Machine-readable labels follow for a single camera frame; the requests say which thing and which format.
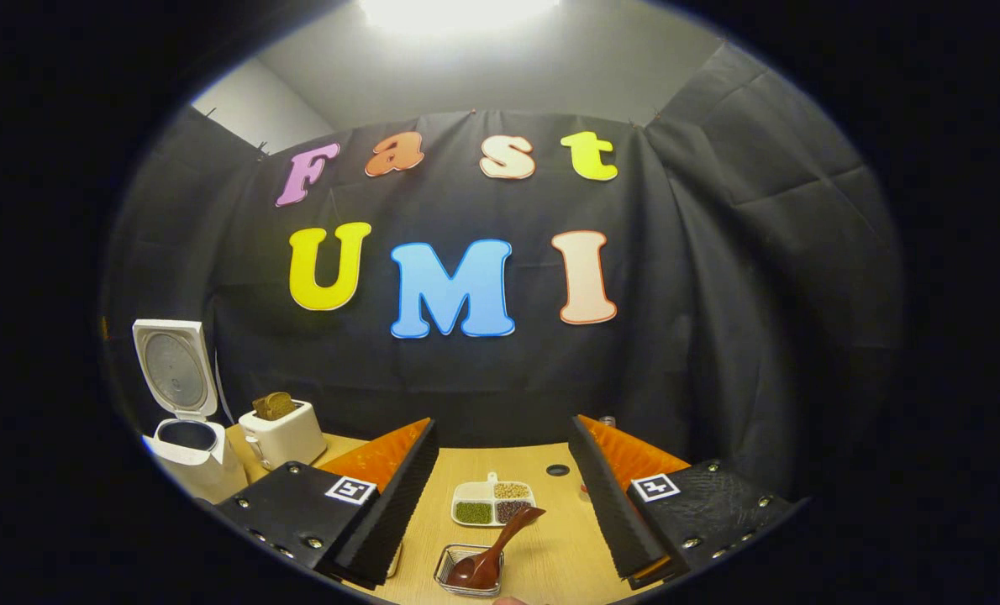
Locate white divided bean dish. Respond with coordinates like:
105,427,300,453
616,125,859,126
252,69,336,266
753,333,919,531
451,472,537,529

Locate brown wooden spoon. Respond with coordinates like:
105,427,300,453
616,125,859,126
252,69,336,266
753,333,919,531
446,505,546,591

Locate brown toast slice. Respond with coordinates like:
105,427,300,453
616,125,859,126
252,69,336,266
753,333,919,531
252,392,297,422

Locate white power cable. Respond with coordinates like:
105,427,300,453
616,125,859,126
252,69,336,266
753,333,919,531
213,374,237,426

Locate wire chopstick holder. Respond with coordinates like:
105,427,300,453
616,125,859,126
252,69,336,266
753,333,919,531
434,544,507,598

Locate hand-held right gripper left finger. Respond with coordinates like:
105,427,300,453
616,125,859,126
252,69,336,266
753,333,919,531
213,418,440,589

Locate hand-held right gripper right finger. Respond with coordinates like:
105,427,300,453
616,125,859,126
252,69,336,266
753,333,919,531
569,413,803,589

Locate white rice cooker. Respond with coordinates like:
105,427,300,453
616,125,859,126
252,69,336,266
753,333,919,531
132,318,249,505

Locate white toaster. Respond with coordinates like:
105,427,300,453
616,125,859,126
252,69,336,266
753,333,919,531
239,400,329,471

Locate ceiling light panel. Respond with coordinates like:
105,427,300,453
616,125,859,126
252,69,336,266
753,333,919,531
357,0,564,36

